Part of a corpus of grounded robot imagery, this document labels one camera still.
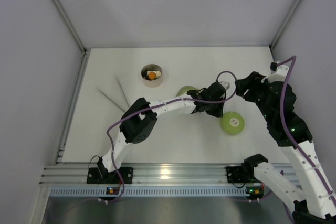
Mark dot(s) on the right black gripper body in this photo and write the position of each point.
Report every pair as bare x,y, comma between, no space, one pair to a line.
247,87

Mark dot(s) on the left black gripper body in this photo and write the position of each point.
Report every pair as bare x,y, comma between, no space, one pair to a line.
214,111

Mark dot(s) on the green round lid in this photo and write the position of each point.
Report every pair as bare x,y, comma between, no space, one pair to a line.
232,123

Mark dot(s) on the orange round food piece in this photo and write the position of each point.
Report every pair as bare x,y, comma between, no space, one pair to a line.
152,75

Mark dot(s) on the round metal tin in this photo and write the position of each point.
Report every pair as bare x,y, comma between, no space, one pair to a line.
157,81

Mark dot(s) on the black oval food piece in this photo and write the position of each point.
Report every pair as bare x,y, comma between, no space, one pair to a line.
145,73

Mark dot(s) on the silver metal tongs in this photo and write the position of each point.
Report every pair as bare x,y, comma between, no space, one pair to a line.
115,94

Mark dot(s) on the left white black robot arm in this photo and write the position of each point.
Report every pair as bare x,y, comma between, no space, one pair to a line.
137,123

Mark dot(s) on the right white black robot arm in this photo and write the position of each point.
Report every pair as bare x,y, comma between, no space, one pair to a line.
314,200

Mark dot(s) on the green square bowl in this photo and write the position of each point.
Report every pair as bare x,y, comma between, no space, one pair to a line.
185,90

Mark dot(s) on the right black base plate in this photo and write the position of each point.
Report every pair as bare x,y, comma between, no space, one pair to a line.
240,174

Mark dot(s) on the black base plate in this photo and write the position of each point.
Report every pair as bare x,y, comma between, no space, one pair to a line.
240,174
96,176

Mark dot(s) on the aluminium mounting rail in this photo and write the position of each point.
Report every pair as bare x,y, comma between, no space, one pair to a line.
68,174

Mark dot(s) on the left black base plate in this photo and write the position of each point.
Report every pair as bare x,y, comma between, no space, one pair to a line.
96,176

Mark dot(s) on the grey slotted cable duct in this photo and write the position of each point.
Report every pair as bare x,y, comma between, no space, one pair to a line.
154,191

